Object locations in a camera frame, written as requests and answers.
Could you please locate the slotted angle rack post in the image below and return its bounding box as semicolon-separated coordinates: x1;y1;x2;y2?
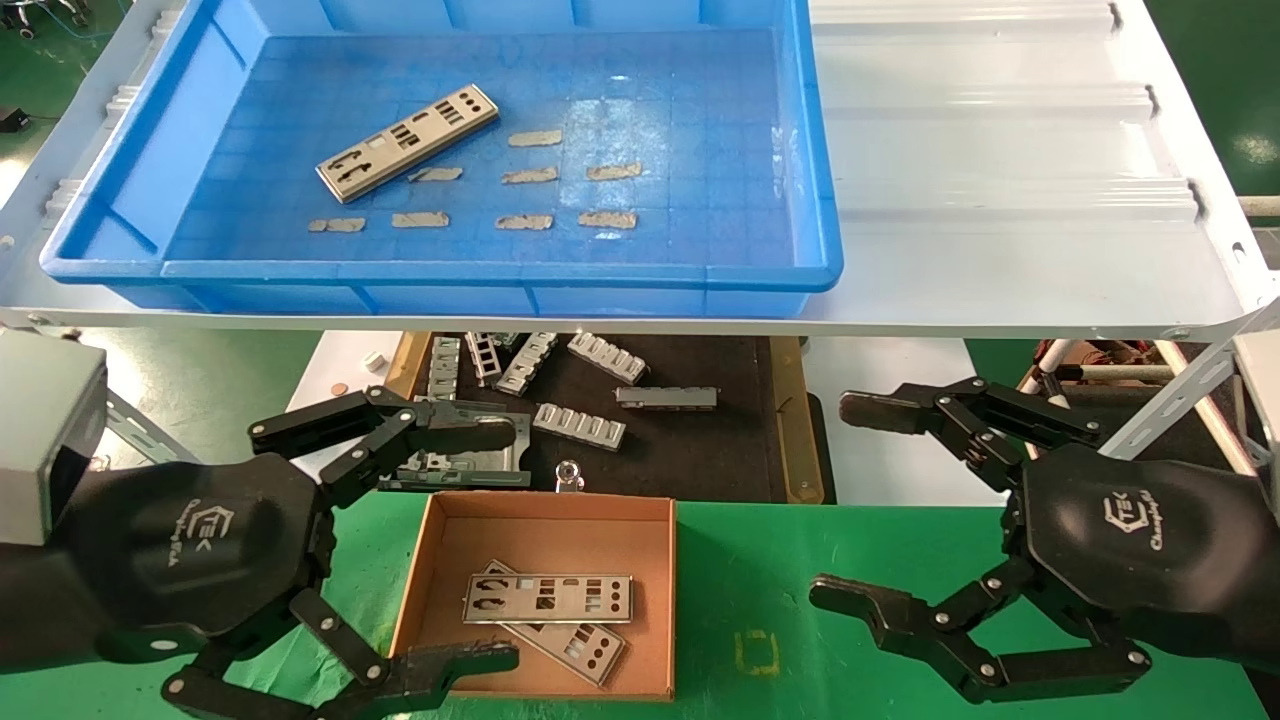
100;388;201;467
1095;300;1280;463

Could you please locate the chair caster base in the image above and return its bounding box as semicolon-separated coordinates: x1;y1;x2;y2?
0;0;96;41

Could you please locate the large metal chassis plate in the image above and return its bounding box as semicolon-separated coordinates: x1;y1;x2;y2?
378;398;533;491

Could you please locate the metal plate in bin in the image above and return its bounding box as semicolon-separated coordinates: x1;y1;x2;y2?
315;84;500;205

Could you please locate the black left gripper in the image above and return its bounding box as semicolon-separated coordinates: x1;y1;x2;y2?
0;385;521;720

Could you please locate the slotted metal bracket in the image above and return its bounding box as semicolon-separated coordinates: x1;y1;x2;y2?
531;402;628;451
566;332;650;386
496;332;560;397
427;335;462;403
464;332;503;388

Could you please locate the gray metal bar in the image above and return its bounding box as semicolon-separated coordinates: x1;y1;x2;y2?
614;385;720;411

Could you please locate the blue plastic tray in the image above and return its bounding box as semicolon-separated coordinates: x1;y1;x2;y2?
40;0;844;319

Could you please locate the white pipe frame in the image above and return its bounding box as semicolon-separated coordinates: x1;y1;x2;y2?
1015;338;1241;451

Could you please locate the gray wrist camera box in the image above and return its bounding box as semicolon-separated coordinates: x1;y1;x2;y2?
0;330;108;546

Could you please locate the brown cardboard box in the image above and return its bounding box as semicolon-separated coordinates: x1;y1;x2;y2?
388;492;677;701

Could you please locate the wood-framed black mat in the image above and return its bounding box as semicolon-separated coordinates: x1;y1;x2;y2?
385;333;826;503

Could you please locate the white metal upright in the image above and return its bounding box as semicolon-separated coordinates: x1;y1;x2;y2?
1232;330;1280;481

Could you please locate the metal IO shield plate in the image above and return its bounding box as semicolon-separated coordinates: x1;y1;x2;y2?
463;573;634;625
480;558;628;689

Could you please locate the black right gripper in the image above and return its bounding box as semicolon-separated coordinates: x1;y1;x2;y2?
810;378;1280;704

